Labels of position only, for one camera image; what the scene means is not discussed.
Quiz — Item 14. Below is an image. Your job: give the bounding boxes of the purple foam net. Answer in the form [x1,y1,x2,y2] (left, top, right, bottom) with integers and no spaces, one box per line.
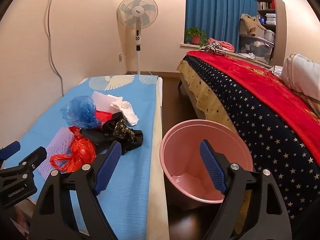
[37,127,74,181]

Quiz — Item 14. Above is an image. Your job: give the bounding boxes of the red plastic bag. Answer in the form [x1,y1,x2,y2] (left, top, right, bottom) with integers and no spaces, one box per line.
[49,126,97,173]

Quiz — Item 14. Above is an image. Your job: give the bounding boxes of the blue plastic bag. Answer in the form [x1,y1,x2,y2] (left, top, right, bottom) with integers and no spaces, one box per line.
[60,95,101,128]

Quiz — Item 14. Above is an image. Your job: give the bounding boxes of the red snack packet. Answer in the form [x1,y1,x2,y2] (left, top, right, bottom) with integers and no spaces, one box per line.
[95,110,113,124]

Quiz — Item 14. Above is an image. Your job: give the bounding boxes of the black star patterned cloth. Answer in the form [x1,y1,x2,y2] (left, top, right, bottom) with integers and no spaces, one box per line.
[80,112,143,155]

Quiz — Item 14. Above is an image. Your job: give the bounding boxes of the white foam net sheet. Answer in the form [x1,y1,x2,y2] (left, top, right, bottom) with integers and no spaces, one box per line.
[91,91,118,114]

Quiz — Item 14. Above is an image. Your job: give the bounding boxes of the white paper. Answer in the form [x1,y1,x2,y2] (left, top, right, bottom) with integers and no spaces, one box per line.
[111,100,139,126]

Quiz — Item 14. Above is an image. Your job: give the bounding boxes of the pink plastic trash bin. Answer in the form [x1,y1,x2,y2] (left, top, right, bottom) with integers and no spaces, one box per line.
[159,119,253,209]

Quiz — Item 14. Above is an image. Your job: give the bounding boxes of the navy star bed sheet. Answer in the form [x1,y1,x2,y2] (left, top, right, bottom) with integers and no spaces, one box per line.
[177,57,319,223]

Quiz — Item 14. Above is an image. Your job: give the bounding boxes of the red floral blanket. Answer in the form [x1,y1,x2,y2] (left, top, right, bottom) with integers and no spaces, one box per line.
[183,51,319,163]

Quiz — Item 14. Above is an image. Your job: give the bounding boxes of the striped plaid pillow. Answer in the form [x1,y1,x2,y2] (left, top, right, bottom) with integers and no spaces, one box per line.
[281,53,319,109]

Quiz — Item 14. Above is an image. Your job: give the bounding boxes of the clear storage bin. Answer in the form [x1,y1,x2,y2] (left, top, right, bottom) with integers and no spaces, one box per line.
[239,35,274,64]

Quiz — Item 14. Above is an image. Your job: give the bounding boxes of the pink folded clothes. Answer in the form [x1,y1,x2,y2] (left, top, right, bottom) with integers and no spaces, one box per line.
[208,37,235,53]

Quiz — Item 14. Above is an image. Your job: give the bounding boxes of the zebra striped cloth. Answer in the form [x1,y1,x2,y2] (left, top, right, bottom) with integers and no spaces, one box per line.
[199,41,226,56]

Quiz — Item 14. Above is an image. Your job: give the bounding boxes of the white standing fan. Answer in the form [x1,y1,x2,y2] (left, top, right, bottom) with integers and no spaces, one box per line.
[117,0,158,75]

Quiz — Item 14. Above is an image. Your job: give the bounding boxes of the beige jacket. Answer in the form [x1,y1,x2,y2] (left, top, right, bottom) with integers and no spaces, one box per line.
[240,14,266,38]

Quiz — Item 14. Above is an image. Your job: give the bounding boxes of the potted green plant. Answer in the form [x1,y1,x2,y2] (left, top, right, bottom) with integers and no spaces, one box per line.
[184,27,208,46]

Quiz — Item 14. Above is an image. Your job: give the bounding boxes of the wooden bookshelf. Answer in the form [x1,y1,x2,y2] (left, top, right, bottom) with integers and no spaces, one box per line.
[257,0,287,66]

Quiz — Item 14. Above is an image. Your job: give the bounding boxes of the blue window curtain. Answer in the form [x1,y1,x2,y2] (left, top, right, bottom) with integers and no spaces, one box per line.
[185,0,258,52]

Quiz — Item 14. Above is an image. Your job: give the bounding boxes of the grey wall cable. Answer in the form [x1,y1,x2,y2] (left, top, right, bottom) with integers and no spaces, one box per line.
[44,0,65,97]

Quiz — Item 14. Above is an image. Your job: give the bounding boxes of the wall power plug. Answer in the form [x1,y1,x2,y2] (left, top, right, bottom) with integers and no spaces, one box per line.
[119,54,126,62]

